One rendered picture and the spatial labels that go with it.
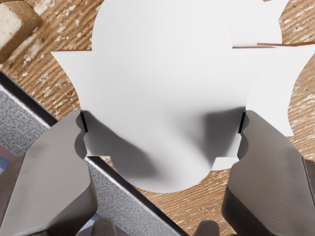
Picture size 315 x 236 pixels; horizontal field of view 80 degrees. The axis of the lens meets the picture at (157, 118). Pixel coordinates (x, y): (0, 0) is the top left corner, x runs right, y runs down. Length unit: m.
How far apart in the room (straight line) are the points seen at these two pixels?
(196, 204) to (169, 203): 0.04
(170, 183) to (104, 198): 0.20
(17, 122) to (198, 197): 0.25
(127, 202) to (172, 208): 0.08
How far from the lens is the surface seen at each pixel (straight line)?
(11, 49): 0.20
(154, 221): 0.38
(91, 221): 0.51
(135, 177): 0.16
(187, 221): 0.34
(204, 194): 0.28
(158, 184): 0.16
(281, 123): 0.19
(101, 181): 0.31
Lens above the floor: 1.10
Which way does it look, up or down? 58 degrees down
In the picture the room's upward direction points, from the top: 175 degrees counter-clockwise
